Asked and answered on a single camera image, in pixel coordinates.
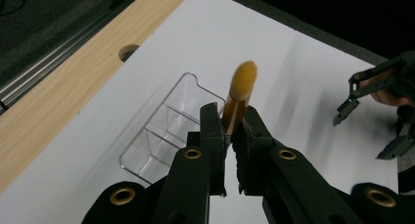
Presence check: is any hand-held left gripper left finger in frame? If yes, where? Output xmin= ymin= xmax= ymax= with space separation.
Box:
xmin=199 ymin=102 xmax=228 ymax=198

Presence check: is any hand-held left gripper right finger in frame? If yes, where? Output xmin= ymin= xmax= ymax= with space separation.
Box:
xmin=231 ymin=105 xmax=279 ymax=197

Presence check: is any clear acrylic organizer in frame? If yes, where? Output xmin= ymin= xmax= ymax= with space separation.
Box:
xmin=118 ymin=72 xmax=227 ymax=186

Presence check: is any yellow-bristled black-handled makeup brush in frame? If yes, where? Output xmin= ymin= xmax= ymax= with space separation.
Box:
xmin=220 ymin=60 xmax=259 ymax=137

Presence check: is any white table cover sheet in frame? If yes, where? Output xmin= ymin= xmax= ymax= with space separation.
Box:
xmin=0 ymin=0 xmax=400 ymax=224

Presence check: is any wooden table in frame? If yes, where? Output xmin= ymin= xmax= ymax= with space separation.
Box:
xmin=0 ymin=0 xmax=192 ymax=195

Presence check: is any aluminium frame rail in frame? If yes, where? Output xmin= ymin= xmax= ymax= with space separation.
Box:
xmin=0 ymin=7 xmax=114 ymax=116

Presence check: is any black floor cable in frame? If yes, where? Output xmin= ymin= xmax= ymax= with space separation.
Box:
xmin=0 ymin=0 xmax=26 ymax=17

